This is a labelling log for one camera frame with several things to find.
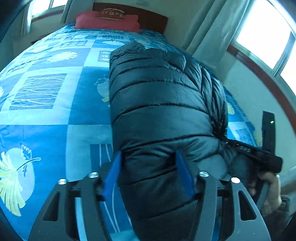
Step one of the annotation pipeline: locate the person's right forearm sleeve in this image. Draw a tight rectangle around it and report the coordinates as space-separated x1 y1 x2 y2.
260 195 290 240

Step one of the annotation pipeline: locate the white curtain by window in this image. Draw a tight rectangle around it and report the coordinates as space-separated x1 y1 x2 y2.
181 0 254 70
21 0 80 37

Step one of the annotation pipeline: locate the blue patterned bed cover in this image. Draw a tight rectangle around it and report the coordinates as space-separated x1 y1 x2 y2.
0 22 263 241

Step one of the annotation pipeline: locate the white wall socket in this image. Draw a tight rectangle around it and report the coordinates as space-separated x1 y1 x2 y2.
136 0 149 7

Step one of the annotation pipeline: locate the bright window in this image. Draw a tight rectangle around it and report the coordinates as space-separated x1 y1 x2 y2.
30 0 67 16
227 1 295 128

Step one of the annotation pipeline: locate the bright window left side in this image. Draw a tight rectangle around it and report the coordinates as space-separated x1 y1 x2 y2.
30 0 67 16

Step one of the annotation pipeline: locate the white curtain by left window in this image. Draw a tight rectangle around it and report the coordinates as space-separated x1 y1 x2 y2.
21 0 80 37

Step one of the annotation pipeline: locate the person's right hand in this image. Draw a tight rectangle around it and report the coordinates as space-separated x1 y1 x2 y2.
257 172 282 218

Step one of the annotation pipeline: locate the black puffer jacket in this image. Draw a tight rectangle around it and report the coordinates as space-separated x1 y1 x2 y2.
109 42 251 240

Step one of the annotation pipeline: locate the white curtain by right window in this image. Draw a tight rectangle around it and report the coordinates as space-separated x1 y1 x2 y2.
181 0 254 70

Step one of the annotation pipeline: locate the bright window right side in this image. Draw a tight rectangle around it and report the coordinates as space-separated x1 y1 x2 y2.
227 1 295 128

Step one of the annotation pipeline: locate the red pillow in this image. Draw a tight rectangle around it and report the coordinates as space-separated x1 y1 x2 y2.
74 11 142 33

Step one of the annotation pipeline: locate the dark wooden headboard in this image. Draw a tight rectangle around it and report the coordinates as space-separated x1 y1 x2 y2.
92 3 168 34

